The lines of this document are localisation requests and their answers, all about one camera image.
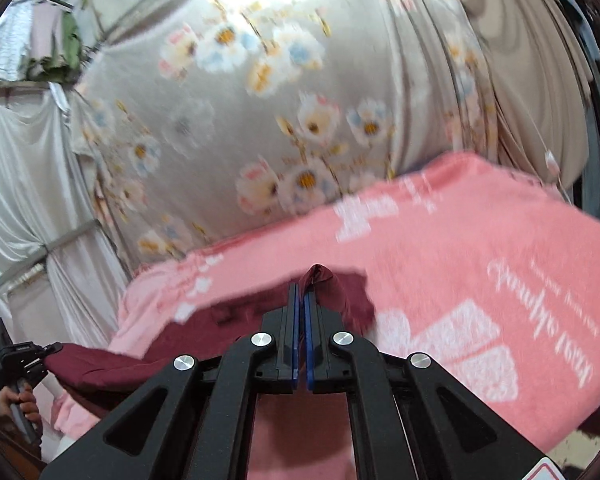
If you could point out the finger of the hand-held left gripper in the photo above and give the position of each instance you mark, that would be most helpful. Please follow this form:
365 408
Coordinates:
47 352

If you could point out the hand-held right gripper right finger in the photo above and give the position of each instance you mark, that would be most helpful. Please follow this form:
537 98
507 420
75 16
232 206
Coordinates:
310 350

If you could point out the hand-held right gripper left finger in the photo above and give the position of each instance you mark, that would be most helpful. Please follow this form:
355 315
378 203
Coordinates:
294 345

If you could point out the maroon quilted jacket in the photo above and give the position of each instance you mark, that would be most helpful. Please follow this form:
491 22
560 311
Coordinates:
342 292

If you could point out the person's left hand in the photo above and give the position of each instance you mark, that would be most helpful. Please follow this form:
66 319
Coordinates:
26 402

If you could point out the grey metal rod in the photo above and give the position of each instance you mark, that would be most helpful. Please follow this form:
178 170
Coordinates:
60 240

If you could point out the white curtain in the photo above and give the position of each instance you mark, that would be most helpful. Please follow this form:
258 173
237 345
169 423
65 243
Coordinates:
20 185

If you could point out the pink printed blanket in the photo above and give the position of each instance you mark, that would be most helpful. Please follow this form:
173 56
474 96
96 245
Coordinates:
455 240

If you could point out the grey floral sheet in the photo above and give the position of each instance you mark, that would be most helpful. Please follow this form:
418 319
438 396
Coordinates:
230 135

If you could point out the green hanging cloth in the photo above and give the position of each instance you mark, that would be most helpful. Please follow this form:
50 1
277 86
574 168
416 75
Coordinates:
72 40

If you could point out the pale pink hanging cloth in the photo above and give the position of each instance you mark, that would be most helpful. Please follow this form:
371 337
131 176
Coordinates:
45 30

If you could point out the beige curtain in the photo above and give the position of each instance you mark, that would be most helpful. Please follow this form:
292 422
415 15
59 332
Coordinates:
520 60

